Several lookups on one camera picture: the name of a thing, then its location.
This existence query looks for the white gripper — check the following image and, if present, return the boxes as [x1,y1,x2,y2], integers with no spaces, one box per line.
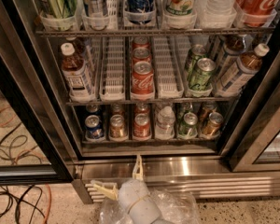
[91,155,149,211]

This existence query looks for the orange soda can front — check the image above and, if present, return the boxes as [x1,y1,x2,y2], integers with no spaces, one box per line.
[110,115,127,139]

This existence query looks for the orange soda can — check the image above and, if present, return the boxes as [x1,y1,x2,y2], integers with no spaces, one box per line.
[111,104,125,116]
[110,115,127,139]

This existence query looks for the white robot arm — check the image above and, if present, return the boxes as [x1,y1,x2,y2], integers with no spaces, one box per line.
[91,155,174,224]

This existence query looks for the red soda can bottom front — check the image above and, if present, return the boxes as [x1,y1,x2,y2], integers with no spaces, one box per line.
[133,113,150,138]

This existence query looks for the red soda can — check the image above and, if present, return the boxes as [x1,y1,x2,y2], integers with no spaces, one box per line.
[134,103,150,115]
[133,113,150,138]

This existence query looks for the blue soda can front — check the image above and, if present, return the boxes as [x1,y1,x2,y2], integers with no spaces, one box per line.
[85,115,105,140]

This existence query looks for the blue soda can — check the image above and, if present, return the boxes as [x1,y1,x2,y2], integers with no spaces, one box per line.
[85,115,105,140]
[86,105,103,117]

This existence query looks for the orange soda can behind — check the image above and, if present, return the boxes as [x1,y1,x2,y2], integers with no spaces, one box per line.
[111,104,125,116]

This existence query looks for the red soda can bottom behind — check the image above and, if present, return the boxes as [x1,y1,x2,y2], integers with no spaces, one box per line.
[134,103,150,115]

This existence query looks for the blue soda can behind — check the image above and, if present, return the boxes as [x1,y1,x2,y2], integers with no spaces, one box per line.
[86,105,103,117]

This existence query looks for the green can bottom front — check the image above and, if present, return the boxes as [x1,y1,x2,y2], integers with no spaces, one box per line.
[178,112,198,138]

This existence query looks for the green can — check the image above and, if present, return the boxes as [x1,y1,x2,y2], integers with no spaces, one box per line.
[177,102,193,119]
[189,58,216,91]
[178,112,198,138]
[185,44,206,74]

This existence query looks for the steel fridge base grille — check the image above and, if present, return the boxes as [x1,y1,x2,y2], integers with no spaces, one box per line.
[72,156,280,204]

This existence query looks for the red cola can front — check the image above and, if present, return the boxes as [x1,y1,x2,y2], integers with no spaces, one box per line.
[132,62,153,94]

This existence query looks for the red cola can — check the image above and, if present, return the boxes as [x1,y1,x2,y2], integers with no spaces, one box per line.
[132,62,153,94]
[132,36,150,49]
[132,48,152,63]

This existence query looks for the green can bottom behind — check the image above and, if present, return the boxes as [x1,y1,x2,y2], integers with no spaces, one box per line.
[177,102,193,119]

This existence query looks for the left glass fridge door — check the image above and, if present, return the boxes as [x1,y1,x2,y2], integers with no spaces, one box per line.
[0,0,76,185]

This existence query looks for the glass fridge door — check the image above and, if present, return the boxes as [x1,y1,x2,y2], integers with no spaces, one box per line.
[0,0,76,185]
[222,48,280,172]

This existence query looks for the gold can bottom front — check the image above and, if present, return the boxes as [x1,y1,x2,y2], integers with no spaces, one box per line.
[202,112,223,136]

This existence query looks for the gold can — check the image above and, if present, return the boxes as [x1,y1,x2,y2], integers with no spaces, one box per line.
[202,112,223,136]
[198,101,217,122]

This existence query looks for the gold can bottom behind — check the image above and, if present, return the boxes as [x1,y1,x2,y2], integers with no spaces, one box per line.
[198,101,217,122]

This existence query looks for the green can middle front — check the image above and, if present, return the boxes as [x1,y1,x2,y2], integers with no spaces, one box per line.
[189,58,216,91]

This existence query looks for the red cola can middle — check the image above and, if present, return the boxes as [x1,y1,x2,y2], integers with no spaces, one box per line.
[132,48,152,63]

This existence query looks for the red cola can back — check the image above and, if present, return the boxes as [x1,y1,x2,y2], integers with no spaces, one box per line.
[132,36,150,49]

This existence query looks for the right glass fridge door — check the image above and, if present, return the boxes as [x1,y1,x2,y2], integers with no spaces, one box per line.
[222,48,280,172]

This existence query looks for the green can middle behind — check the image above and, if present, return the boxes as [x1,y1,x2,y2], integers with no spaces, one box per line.
[185,44,206,74]

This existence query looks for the silver bottle top shelf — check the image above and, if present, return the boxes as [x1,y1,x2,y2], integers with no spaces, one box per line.
[83,0,108,31]

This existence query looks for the green bottle top shelf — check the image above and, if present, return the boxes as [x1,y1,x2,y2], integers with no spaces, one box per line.
[38,0,77,31]

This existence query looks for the clear plastic bag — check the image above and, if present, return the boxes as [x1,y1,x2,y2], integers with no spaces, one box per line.
[99,189,201,224]

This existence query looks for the clear water bottle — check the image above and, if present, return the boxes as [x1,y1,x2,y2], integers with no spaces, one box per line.
[155,106,175,140]

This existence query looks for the tea bottle left front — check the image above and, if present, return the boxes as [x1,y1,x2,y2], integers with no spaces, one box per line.
[61,43,92,102]

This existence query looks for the tea bottle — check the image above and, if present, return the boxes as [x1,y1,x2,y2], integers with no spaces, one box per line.
[66,37,95,77]
[216,43,270,96]
[216,35,246,77]
[61,43,92,102]

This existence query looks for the tea bottle left behind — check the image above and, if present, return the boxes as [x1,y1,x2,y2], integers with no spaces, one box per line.
[66,37,95,77]

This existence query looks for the tea bottle right front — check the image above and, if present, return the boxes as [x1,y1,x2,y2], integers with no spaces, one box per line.
[216,43,270,96]

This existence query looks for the tea bottle right behind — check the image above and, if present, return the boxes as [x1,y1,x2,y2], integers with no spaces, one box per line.
[216,35,246,77]

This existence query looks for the white ribbed bottle top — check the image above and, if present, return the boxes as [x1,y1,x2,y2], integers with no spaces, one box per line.
[197,0,236,29]

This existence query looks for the red cola bottle top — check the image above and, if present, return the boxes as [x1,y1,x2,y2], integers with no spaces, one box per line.
[236,0,278,27]

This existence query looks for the black cables on floor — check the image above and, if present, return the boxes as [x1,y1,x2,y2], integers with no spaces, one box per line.
[0,96,48,224]

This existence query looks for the middle wire shelf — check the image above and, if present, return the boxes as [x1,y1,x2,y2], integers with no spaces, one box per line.
[65,97,238,106]

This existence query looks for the wire shelf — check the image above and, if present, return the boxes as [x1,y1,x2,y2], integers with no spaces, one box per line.
[35,27,274,37]
[65,97,238,106]

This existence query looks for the top wire shelf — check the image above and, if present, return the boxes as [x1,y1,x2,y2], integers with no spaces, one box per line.
[35,27,274,37]

